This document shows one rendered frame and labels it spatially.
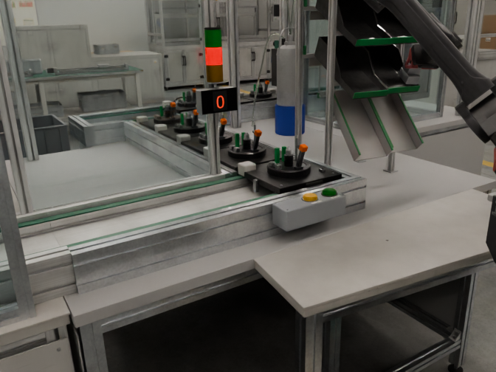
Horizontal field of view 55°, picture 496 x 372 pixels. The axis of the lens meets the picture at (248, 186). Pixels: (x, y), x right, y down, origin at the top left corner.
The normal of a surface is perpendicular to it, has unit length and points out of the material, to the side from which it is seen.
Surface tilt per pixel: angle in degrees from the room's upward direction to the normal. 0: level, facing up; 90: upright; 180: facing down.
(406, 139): 45
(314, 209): 90
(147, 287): 0
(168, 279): 0
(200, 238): 90
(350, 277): 0
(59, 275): 90
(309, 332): 90
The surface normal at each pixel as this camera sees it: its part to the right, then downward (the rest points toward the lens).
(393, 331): -0.03, -0.94
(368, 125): 0.25, -0.45
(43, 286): 0.53, 0.27
